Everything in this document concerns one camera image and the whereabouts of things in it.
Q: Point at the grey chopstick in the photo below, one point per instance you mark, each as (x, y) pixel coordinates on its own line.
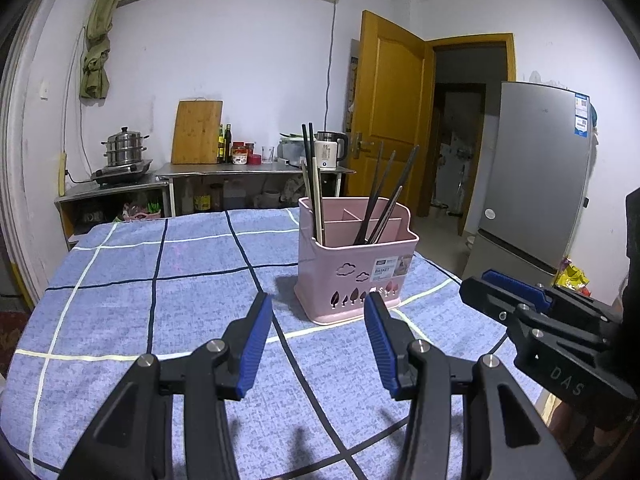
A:
(391, 210)

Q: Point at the flat red lid container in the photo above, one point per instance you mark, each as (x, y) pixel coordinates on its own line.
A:
(255, 159)

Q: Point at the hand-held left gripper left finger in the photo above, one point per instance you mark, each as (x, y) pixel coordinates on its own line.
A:
(255, 350)

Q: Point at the induction cooker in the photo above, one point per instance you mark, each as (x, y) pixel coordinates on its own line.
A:
(121, 174)

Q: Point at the white electric kettle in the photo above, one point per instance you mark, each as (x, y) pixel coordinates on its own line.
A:
(330, 152)

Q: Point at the white sliding door frame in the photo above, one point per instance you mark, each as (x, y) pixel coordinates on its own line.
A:
(15, 185)

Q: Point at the small red lid jar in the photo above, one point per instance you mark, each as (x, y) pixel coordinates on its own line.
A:
(250, 149)

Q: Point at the dark oil bottle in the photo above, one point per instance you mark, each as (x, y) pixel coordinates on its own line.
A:
(228, 145)
(221, 145)

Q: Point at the black chopstick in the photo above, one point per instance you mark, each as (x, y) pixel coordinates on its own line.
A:
(382, 185)
(372, 180)
(400, 185)
(306, 155)
(313, 150)

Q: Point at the yellow door frame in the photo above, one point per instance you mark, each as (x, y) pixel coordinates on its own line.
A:
(470, 40)

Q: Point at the yellow snack bags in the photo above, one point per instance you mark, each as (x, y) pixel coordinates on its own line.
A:
(572, 277)

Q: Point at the blue checked tablecloth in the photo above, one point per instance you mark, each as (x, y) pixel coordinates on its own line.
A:
(150, 320)

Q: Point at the clear drinking glass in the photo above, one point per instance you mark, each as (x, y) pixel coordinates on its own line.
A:
(268, 155)

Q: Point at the white light switch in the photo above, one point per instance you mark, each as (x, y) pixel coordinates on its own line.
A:
(44, 90)

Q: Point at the yellow wooden door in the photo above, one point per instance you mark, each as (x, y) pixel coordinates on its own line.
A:
(390, 110)

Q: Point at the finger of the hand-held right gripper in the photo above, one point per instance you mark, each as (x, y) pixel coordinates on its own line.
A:
(510, 282)
(487, 300)

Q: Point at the yellow power strip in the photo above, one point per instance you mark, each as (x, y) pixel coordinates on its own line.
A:
(62, 175)

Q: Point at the person's right hand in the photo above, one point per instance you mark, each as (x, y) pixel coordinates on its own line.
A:
(567, 417)

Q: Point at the pink plastic utensil basket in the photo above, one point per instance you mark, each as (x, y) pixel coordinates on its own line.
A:
(345, 270)

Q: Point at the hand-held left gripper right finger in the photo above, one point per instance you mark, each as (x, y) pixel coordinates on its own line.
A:
(382, 350)

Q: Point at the wooden cutting board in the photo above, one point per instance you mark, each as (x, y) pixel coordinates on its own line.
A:
(196, 132)

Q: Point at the grey refrigerator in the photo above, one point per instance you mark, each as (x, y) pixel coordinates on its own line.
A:
(535, 175)

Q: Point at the person's dark clothing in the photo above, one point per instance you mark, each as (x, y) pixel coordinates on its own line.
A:
(634, 250)

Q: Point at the steel steamer pot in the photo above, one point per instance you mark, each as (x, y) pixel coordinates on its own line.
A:
(125, 149)

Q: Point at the low steel counter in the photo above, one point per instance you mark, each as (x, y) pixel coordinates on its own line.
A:
(100, 191)

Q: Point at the green knotted curtain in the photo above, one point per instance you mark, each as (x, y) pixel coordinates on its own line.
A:
(97, 60)

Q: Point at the long steel counter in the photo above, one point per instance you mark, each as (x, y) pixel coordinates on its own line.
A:
(225, 168)

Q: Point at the pink vegetable basket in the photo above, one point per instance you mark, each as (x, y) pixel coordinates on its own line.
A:
(142, 214)

